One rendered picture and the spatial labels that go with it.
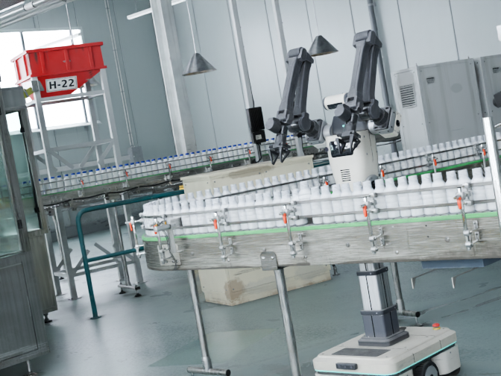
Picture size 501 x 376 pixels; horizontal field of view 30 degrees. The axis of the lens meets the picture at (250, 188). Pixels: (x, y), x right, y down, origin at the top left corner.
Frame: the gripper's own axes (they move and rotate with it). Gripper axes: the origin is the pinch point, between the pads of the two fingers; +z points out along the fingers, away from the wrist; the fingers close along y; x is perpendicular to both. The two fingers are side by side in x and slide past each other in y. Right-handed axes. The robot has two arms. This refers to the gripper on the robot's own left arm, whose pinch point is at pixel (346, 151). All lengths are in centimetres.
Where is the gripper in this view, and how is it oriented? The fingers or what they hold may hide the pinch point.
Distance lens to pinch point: 448.1
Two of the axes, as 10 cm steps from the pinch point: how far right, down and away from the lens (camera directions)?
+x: 6.3, 3.9, 6.7
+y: 7.5, -1.1, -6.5
